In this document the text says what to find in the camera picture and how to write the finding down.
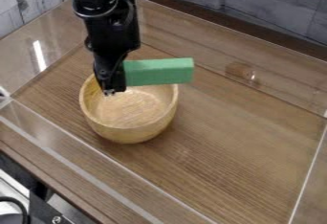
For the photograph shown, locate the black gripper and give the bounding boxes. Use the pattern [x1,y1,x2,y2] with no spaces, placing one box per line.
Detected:
[84,0,140,96]

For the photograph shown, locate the wooden bowl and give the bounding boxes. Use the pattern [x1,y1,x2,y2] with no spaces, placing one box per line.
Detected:
[79,75,179,144]

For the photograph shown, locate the clear acrylic tray walls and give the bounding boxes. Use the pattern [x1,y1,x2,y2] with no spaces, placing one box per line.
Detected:
[0,0,327,224]

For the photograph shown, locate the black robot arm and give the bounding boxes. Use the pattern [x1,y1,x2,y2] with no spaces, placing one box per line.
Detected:
[74,0,140,96]

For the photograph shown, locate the green rectangular block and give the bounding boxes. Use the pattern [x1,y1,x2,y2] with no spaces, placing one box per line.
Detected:
[124,57,194,86]

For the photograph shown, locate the black cable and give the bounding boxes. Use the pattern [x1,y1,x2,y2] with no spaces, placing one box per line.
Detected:
[0,195,31,224]

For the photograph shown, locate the black metal table bracket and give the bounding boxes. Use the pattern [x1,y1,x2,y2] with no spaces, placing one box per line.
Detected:
[28,191,90,224]

